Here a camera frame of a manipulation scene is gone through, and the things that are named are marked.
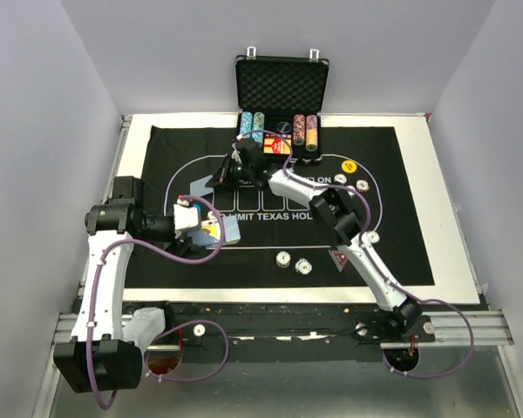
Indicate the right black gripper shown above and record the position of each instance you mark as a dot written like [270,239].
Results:
[222,178]

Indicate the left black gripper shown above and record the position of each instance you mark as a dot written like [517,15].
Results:
[182,249]

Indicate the blue backed card deck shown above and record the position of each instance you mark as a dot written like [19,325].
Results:
[231,230]

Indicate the yellow round blind button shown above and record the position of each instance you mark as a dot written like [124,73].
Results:
[349,166]

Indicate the blue white chip stack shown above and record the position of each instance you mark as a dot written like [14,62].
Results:
[303,267]

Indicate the triangular dealer button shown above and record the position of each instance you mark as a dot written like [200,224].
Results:
[339,259]

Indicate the grey white chip stack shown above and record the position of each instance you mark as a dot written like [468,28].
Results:
[283,259]

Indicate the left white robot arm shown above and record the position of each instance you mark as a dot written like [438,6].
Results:
[104,353]

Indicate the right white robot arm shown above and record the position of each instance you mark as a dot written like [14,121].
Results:
[342,218]

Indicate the red card deck in case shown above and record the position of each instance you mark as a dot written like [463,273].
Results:
[274,145]

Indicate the teal grey chip row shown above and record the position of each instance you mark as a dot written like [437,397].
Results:
[258,127]

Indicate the light blue chip row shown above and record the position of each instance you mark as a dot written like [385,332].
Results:
[246,124]

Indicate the red purple chip row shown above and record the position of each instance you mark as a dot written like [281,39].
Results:
[299,129]

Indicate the orange chip row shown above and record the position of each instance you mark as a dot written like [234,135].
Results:
[311,133]

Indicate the black aluminium chip case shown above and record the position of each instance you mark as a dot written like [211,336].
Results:
[282,87]

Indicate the black poker table mat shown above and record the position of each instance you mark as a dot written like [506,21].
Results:
[269,224]

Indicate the white table board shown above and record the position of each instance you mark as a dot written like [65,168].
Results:
[453,274]

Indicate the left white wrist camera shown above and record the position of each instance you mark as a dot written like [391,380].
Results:
[186,218]

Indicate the aluminium mounting rail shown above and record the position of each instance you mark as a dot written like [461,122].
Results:
[448,329]

